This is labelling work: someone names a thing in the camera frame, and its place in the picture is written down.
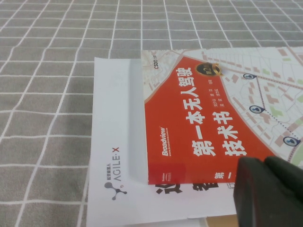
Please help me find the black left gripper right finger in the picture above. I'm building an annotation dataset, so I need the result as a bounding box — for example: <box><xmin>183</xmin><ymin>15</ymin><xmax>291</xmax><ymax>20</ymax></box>
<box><xmin>265</xmin><ymin>156</ymin><xmax>303</xmax><ymax>227</ymax></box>

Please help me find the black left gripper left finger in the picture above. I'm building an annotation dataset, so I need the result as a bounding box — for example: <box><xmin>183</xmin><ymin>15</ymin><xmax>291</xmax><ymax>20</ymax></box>
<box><xmin>233</xmin><ymin>157</ymin><xmax>290</xmax><ymax>227</ymax></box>

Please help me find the orange map cover book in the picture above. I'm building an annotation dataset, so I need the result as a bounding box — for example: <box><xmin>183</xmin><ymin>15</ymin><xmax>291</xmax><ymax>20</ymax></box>
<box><xmin>140</xmin><ymin>46</ymin><xmax>303</xmax><ymax>185</ymax></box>

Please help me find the white AgileX paper sheet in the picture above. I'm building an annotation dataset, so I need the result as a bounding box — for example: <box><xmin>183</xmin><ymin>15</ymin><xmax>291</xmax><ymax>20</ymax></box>
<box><xmin>86</xmin><ymin>56</ymin><xmax>206</xmax><ymax>227</ymax></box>

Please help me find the grey checked tablecloth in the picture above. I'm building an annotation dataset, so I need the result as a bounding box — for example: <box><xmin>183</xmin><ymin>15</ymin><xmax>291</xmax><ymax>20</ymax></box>
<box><xmin>0</xmin><ymin>0</ymin><xmax>303</xmax><ymax>227</ymax></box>

